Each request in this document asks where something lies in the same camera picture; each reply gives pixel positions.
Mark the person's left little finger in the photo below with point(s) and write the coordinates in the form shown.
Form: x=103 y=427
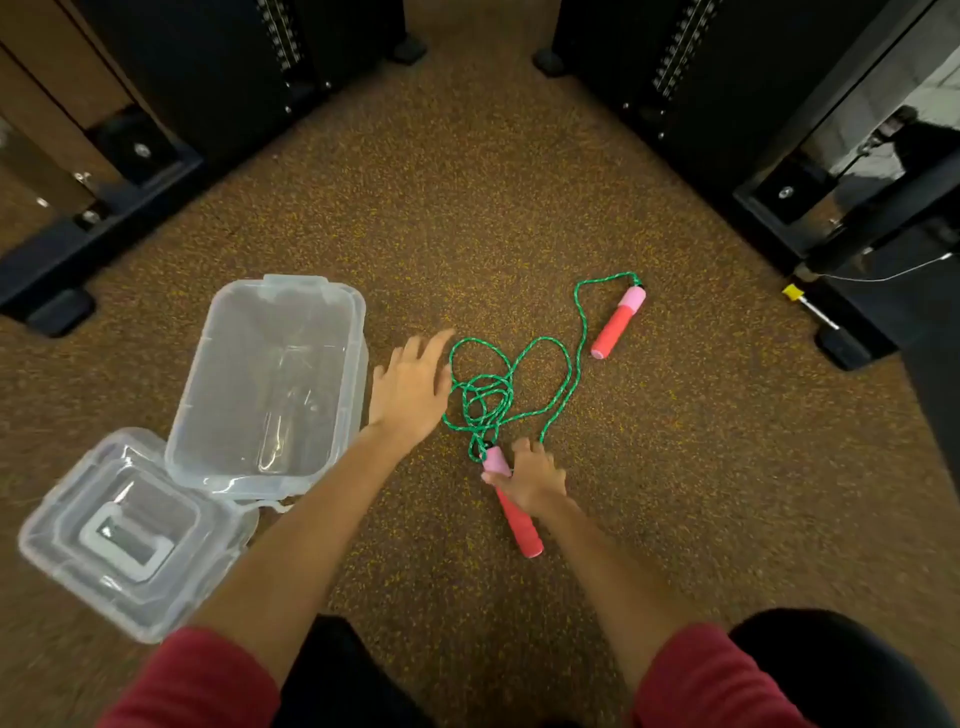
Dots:
x=379 y=377

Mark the person's left forearm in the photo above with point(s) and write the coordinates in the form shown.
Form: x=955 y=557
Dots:
x=300 y=547

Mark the black gym weight machine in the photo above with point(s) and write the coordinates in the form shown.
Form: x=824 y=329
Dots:
x=712 y=97
x=225 y=75

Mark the person's right forearm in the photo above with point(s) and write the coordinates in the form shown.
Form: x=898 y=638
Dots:
x=619 y=592

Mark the red shirt sleeve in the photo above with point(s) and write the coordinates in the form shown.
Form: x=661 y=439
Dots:
x=199 y=686
x=712 y=686

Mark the clear plastic box lid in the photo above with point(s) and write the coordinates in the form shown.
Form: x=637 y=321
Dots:
x=135 y=536

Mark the person's left leg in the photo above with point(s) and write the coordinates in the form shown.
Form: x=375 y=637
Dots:
x=337 y=682

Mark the person's right hand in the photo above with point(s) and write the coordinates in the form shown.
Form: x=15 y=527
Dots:
x=534 y=484

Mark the clear plastic storage box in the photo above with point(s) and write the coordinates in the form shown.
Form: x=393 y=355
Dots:
x=270 y=390

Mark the yellow-capped metal selector pin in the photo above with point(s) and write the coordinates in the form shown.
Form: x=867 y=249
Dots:
x=811 y=306

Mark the person's right thumb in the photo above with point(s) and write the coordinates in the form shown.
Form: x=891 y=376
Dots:
x=498 y=481

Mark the person's left middle finger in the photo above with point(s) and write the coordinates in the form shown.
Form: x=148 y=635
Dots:
x=415 y=354

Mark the person's left hand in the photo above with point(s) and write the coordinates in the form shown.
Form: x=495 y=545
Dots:
x=406 y=394

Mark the person's left thumb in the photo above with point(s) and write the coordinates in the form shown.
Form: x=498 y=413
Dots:
x=445 y=384

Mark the person's right leg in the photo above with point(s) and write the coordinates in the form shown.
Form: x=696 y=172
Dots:
x=847 y=667

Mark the person's leg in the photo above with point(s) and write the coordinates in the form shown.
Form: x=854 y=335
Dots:
x=847 y=667
x=337 y=682

